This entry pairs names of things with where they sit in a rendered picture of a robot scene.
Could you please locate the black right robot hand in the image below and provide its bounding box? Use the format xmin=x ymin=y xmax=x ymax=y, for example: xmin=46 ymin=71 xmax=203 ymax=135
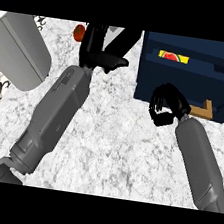
xmin=146 ymin=80 xmax=195 ymax=132

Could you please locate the dark blue drawer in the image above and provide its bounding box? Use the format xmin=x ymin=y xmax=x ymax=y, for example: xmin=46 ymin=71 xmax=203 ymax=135
xmin=131 ymin=30 xmax=224 ymax=125

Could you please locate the wooden drawer handle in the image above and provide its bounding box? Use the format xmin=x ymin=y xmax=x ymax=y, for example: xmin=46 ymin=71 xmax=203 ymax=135
xmin=187 ymin=97 xmax=216 ymax=121

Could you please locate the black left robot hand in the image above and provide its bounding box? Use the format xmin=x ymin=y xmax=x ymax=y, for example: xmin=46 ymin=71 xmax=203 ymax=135
xmin=76 ymin=21 xmax=135 ymax=77

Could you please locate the grey appliance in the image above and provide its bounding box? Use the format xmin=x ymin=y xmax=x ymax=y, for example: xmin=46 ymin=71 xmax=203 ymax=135
xmin=0 ymin=9 xmax=60 ymax=96

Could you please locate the yellow and red box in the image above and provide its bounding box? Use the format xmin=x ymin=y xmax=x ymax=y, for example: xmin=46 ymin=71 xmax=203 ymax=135
xmin=157 ymin=49 xmax=191 ymax=65

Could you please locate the red tomato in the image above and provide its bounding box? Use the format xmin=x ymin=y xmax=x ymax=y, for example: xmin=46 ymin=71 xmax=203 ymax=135
xmin=72 ymin=23 xmax=88 ymax=44

